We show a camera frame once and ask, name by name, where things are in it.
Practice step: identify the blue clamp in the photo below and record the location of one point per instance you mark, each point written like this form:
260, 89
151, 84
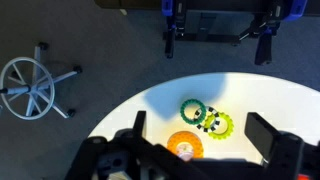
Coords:
265, 46
170, 40

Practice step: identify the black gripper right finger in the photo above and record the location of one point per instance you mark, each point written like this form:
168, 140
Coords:
263, 133

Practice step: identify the round white table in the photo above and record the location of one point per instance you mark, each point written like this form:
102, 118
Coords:
266, 96

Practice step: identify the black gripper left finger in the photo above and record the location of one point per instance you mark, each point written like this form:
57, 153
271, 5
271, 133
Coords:
141, 123

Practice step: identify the grey stool base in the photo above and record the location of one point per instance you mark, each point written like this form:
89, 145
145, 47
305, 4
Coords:
31, 89

